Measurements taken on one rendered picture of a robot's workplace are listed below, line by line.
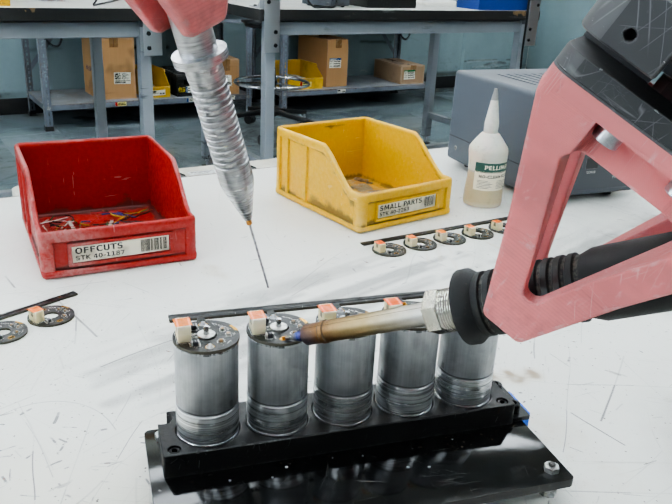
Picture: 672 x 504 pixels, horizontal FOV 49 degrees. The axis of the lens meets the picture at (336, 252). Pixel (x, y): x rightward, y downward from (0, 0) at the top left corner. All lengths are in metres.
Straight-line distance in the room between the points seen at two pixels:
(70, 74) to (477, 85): 4.12
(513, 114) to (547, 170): 0.50
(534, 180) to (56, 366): 0.27
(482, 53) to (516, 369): 5.92
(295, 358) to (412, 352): 0.05
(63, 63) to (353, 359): 4.48
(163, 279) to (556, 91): 0.34
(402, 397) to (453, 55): 5.81
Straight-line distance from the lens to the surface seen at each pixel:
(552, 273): 0.22
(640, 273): 0.20
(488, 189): 0.65
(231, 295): 0.46
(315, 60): 5.03
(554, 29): 6.46
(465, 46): 6.16
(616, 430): 0.38
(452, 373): 0.32
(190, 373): 0.28
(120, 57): 4.36
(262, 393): 0.29
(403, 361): 0.30
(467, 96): 0.75
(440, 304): 0.24
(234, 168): 0.23
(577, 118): 0.19
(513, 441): 0.33
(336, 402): 0.30
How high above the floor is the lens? 0.95
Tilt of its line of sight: 22 degrees down
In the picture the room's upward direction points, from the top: 3 degrees clockwise
